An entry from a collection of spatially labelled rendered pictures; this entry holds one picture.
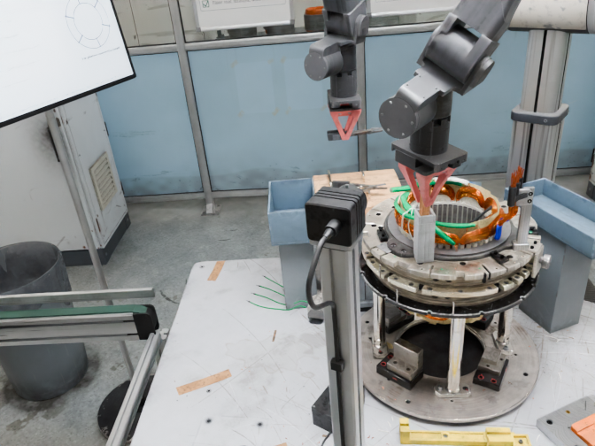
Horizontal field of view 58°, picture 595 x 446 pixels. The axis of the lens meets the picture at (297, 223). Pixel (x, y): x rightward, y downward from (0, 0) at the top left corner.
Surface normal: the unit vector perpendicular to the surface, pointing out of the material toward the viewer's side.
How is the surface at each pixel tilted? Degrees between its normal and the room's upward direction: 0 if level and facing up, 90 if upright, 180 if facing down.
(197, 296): 0
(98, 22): 83
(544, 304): 90
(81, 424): 0
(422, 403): 0
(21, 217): 90
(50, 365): 93
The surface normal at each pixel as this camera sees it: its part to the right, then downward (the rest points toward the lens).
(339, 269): -0.44, 0.47
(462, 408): -0.08, -0.87
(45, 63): 0.86, 0.06
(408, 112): -0.63, 0.45
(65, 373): 0.81, 0.27
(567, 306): 0.35, 0.43
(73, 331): -0.03, 0.49
